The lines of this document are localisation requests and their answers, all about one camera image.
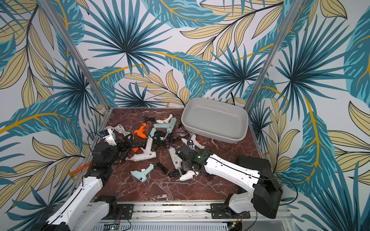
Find orange small glue gun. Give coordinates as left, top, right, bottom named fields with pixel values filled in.
left=134, top=123, right=147, bottom=139

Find grey plastic storage box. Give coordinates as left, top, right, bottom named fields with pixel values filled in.
left=181, top=97, right=249, bottom=144

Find mint green small glue gun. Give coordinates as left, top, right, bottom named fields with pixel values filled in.
left=131, top=164, right=154, bottom=183

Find orange handled pliers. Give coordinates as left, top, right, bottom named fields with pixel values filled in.
left=69, top=162, right=91, bottom=177

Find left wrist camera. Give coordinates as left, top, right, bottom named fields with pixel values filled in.
left=99, top=129, right=117, bottom=146

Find white coiled power cable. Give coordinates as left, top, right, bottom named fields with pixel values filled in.
left=103, top=124, right=132, bottom=138

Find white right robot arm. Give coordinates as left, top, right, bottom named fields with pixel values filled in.
left=174, top=145, right=283, bottom=219

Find white small glue gun pair-left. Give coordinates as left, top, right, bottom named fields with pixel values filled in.
left=181, top=138, right=195, bottom=150

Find mint green large glue gun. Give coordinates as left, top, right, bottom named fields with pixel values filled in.
left=149, top=117, right=177, bottom=140

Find white orange-trigger glue gun front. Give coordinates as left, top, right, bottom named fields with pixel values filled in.
left=177, top=170, right=198, bottom=182

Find white small glue gun pair-right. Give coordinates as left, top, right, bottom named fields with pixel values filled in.
left=190, top=134, right=205, bottom=149

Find large white pink-tip glue gun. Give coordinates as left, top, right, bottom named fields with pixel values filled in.
left=126, top=137, right=157, bottom=162

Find aluminium front rail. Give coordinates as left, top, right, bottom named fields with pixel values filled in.
left=51, top=200, right=295, bottom=231

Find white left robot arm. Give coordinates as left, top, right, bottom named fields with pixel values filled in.
left=32, top=141, right=120, bottom=231

